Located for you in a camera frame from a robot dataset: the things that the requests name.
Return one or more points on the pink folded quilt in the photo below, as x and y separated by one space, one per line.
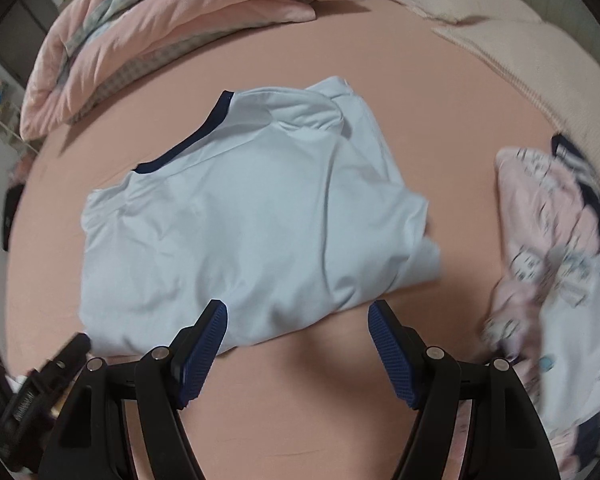
155 25

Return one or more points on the pink bed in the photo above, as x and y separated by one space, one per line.
405 85

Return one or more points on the white shelf rack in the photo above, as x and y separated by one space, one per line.
7 125

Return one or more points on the pink printed pajamas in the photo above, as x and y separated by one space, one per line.
530 220

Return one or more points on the white T-shirt navy trim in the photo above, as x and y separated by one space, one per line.
255 220

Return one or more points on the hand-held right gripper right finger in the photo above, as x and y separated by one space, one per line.
395 355

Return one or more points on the black bag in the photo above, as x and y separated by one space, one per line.
11 215

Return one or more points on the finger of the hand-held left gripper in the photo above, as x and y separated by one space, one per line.
67 355

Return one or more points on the grey door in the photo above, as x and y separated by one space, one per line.
20 40

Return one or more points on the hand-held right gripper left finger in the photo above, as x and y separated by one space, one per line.
202 355

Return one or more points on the light blue printed pajama pants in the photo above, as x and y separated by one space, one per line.
580 320

